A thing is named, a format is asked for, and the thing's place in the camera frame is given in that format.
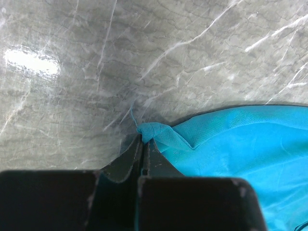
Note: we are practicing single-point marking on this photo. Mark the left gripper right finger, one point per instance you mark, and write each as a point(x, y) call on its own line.
point(170, 201)

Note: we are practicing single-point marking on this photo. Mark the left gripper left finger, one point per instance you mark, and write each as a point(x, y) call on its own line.
point(72, 200)

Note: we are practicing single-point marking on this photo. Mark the teal t shirt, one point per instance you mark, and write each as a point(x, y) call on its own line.
point(267, 145)

